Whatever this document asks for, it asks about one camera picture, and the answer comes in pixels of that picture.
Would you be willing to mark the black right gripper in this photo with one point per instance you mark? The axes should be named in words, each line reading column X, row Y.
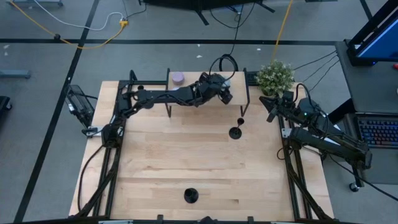
column 284, row 102

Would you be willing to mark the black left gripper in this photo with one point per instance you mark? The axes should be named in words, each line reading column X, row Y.
column 211, row 88

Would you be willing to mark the pink candle tin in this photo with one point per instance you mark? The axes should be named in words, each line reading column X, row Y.
column 178, row 78

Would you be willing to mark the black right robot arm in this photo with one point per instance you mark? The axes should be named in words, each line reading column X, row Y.
column 329, row 144

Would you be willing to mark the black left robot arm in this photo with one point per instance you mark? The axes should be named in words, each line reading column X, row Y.
column 161, row 96

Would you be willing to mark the potted green plant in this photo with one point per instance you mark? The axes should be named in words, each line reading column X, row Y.
column 275, row 77

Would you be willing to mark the small black box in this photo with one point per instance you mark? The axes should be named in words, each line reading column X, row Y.
column 252, row 77

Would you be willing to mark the wooden shelf riser black legs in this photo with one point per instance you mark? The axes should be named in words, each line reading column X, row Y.
column 192, row 77

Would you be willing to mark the black floor stand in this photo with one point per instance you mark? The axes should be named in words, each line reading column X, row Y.
column 199, row 4

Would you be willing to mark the grey side desk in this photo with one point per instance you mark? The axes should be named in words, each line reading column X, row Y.
column 370, row 87

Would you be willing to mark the backlit keyboard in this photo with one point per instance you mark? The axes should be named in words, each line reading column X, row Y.
column 377, row 132

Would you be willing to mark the black caster wheel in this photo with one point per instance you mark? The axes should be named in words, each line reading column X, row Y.
column 354, row 187

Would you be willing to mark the silver aluminium extrusion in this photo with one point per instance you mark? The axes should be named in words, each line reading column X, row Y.
column 281, row 222
column 115, row 222

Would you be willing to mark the computer monitor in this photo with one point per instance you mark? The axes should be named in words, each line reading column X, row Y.
column 379, row 43

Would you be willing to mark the person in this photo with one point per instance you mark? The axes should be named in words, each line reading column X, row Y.
column 207, row 221

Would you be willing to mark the black power box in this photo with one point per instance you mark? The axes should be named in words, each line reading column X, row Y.
column 79, row 102

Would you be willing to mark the grey bar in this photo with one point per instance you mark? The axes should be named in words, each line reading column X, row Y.
column 15, row 74

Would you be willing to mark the black object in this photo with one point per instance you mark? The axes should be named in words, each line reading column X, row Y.
column 4, row 105

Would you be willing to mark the white metal bracket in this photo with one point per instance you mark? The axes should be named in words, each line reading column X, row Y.
column 93, row 130
column 285, row 132

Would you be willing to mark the black metal frame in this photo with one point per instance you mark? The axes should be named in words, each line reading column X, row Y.
column 286, row 168
column 149, row 82

